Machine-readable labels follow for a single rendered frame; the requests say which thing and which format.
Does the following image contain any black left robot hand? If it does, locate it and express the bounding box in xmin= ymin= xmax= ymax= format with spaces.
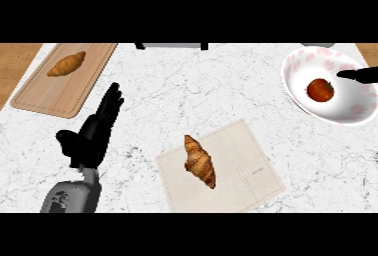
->
xmin=55 ymin=82 xmax=126 ymax=170

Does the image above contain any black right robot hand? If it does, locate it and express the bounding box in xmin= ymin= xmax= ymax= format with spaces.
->
xmin=335 ymin=66 xmax=378 ymax=85

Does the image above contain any white bowl with pink spots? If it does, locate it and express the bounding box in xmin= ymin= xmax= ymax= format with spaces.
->
xmin=279 ymin=46 xmax=378 ymax=127

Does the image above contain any beige placemat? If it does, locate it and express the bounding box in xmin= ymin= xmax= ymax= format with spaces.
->
xmin=155 ymin=118 xmax=288 ymax=213

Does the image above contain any wooden cutting board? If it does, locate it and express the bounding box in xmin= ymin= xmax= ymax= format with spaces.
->
xmin=9 ymin=43 xmax=120 ymax=120

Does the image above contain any golden croissant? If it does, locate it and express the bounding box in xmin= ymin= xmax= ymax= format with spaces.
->
xmin=46 ymin=50 xmax=87 ymax=78

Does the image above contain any dark brown croissant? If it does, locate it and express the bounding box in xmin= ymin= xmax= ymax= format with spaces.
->
xmin=183 ymin=134 xmax=219 ymax=190

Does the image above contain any grey appliance with black feet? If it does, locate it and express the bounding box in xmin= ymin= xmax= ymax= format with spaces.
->
xmin=133 ymin=43 xmax=210 ymax=52

